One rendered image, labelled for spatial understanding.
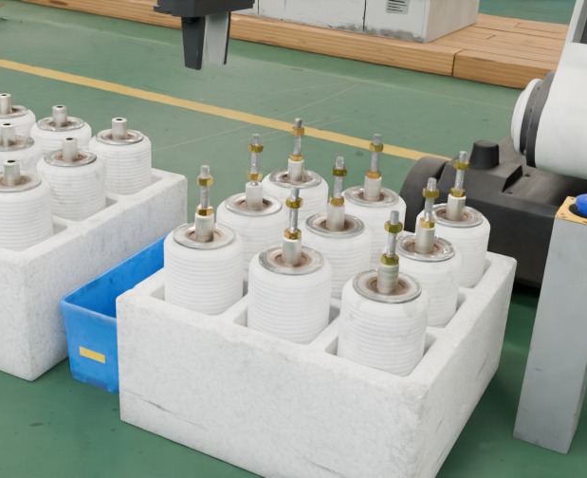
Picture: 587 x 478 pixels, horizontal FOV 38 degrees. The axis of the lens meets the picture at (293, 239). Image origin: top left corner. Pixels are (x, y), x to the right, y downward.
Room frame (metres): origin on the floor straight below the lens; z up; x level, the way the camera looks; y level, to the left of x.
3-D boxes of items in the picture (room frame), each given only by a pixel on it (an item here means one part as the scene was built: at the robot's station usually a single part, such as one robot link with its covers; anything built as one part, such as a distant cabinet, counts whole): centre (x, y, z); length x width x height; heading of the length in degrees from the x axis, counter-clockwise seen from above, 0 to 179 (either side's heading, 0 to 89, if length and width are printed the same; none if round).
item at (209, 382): (0.99, -0.05, 0.09); 0.39 x 0.39 x 0.18; 64
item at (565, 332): (0.93, -0.35, 0.16); 0.07 x 0.07 x 0.31; 64
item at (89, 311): (1.10, 0.20, 0.06); 0.30 x 0.11 x 0.12; 154
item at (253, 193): (1.04, 0.05, 0.26); 0.02 x 0.02 x 0.03
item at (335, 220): (0.99, -0.05, 0.26); 0.02 x 0.02 x 0.03
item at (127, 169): (1.29, 0.28, 0.16); 0.10 x 0.10 x 0.18
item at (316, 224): (0.99, -0.05, 0.25); 0.08 x 0.08 x 0.01
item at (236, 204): (1.04, 0.05, 0.25); 0.08 x 0.08 x 0.01
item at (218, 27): (0.95, 0.09, 0.49); 0.03 x 0.02 x 0.06; 53
